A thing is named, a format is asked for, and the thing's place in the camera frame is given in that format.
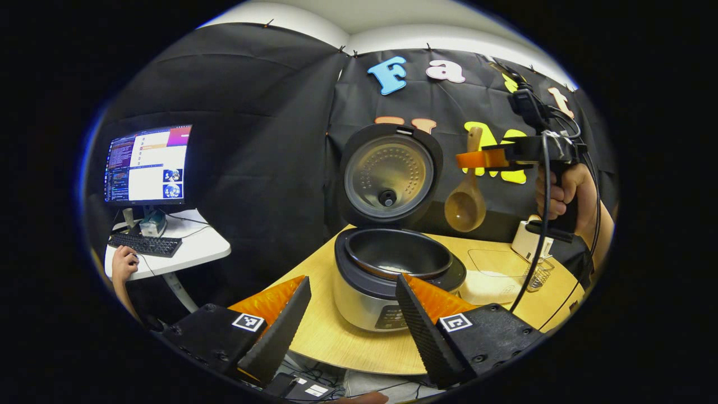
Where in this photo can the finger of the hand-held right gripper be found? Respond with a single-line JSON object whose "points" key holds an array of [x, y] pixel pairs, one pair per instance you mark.
{"points": [[477, 160]]}

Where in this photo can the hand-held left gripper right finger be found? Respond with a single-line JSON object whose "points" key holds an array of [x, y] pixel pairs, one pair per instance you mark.
{"points": [[426, 331]]}

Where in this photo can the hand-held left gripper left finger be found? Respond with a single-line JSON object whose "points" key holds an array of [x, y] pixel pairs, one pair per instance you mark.
{"points": [[277, 336]]}

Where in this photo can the wooden spoon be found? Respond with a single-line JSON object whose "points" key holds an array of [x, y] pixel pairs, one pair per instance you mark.
{"points": [[465, 207]]}

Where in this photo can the silver black rice cooker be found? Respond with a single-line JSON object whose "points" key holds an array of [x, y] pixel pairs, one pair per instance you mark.
{"points": [[359, 297]]}

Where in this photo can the clear plastic rice container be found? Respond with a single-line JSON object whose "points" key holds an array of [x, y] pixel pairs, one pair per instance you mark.
{"points": [[499, 261]]}

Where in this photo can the white toaster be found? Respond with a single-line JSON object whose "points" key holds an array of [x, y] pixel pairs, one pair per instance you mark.
{"points": [[527, 241]]}

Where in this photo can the white side desk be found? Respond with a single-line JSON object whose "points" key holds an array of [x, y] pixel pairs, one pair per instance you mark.
{"points": [[196, 247]]}

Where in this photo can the black keyboard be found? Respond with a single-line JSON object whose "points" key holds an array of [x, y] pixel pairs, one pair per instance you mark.
{"points": [[145, 244]]}

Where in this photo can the tissue box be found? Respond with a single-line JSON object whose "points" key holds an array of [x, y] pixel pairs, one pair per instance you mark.
{"points": [[152, 224]]}

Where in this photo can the computer monitor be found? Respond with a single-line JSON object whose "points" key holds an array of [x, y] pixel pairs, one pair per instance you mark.
{"points": [[148, 163]]}

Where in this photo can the black backdrop cloth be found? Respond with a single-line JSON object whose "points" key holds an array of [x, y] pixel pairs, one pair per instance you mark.
{"points": [[252, 112]]}

